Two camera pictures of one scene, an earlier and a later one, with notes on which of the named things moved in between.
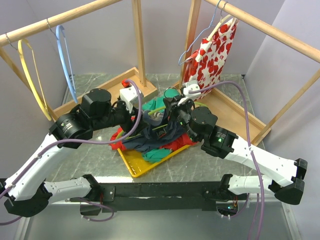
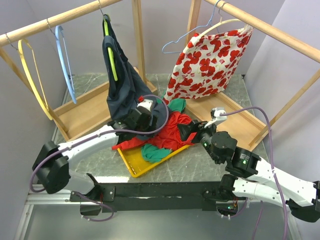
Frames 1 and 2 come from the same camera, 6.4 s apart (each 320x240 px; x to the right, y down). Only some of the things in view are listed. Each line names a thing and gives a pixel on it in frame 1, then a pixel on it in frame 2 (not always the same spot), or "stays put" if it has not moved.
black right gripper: (171, 104) to (185, 129)
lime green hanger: (153, 110) to (106, 19)
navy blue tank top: (158, 130) to (124, 94)
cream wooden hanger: (217, 28) to (221, 22)
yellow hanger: (43, 105) stays put
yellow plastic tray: (137, 165) stays put
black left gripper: (129, 123) to (152, 125)
